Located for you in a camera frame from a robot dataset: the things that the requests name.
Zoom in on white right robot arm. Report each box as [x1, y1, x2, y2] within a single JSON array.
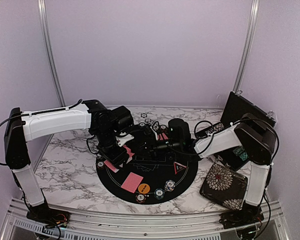
[[144, 113, 279, 228]]

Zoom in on black poker chip case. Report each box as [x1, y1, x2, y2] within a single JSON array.
[[195, 91, 279, 171]]

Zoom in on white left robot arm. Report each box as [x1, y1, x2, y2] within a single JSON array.
[[4, 99, 134, 223]]

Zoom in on red playing card deck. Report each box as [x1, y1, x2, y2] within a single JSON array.
[[103, 160, 119, 173]]

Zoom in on round black poker mat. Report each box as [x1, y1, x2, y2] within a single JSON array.
[[95, 124, 199, 205]]

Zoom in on orange big blind button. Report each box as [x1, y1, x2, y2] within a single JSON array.
[[138, 183, 151, 194]]

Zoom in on red triangular marker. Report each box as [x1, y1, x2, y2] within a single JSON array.
[[173, 162, 187, 175]]

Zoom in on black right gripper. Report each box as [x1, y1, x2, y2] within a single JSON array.
[[131, 134, 182, 161]]

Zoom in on floral fabric pouch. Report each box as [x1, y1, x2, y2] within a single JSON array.
[[199, 163, 248, 211]]

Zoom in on red poker chip stack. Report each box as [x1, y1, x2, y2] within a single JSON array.
[[96, 161, 106, 169]]

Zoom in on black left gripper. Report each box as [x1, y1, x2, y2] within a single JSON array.
[[94, 127, 130, 171]]

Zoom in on red black hundred chip stack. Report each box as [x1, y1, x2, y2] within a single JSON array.
[[159, 125, 167, 132]]

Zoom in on blue orange chips on marble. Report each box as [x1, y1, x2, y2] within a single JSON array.
[[145, 118, 160, 131]]

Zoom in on blue orange chip stack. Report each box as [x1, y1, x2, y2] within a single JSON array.
[[164, 180, 176, 192]]

